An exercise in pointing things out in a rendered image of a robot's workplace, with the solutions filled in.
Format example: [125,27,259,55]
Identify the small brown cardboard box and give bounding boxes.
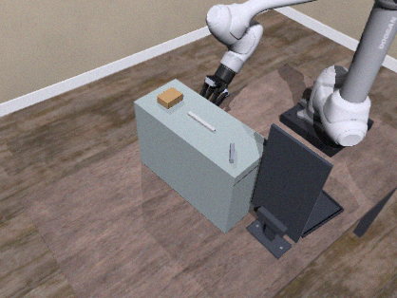
[157,87,182,109]

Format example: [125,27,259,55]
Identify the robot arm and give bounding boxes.
[206,0,397,146]

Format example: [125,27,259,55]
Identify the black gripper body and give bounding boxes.
[214,65,236,93]

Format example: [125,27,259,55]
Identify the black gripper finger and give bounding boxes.
[210,85,230,106]
[199,80,214,100]

